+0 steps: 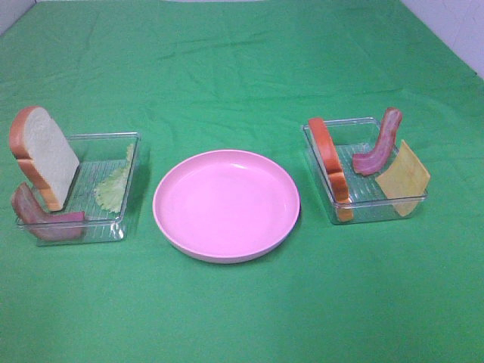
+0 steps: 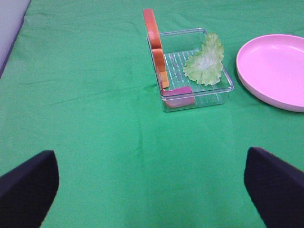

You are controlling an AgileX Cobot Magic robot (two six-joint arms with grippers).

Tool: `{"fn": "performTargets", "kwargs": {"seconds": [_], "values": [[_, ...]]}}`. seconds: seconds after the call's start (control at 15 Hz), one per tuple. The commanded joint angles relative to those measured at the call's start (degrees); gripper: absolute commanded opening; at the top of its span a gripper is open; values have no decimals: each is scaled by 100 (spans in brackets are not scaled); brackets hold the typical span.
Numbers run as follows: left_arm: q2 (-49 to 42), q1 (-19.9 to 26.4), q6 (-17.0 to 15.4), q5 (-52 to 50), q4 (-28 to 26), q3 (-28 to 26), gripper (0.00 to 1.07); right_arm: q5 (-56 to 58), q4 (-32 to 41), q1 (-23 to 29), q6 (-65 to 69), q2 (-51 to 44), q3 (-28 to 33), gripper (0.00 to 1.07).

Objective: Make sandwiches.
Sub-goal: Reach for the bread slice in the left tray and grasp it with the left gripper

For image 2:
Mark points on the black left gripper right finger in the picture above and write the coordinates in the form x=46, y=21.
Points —
x=276, y=189

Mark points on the pink bacon strip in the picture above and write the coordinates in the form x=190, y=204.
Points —
x=178, y=97

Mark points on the green lettuce leaf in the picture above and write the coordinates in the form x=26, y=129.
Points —
x=204, y=67

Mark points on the pink round plate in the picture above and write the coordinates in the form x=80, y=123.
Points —
x=271, y=67

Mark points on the white bread slice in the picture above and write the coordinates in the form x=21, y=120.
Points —
x=156, y=48

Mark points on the clear left plastic tray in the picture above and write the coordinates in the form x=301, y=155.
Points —
x=177, y=47

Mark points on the green tablecloth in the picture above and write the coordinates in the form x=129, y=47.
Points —
x=80, y=81

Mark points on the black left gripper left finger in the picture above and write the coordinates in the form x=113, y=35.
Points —
x=28, y=191

